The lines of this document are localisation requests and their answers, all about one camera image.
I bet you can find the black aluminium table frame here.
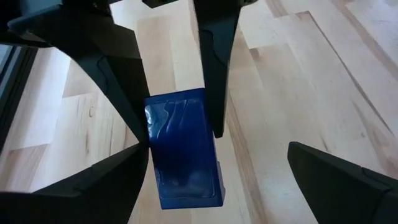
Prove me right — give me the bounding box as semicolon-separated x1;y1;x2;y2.
0;43;40;153

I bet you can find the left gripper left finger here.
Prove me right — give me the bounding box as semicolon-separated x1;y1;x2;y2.
0;143;151;224

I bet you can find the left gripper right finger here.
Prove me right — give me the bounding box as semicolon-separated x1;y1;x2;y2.
287;141;398;224

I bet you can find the dark blue plastic box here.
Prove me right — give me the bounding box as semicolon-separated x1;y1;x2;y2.
144;88;226;210

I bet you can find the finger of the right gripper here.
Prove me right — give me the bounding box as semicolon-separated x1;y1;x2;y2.
192;0;257;139
7;5;151;144

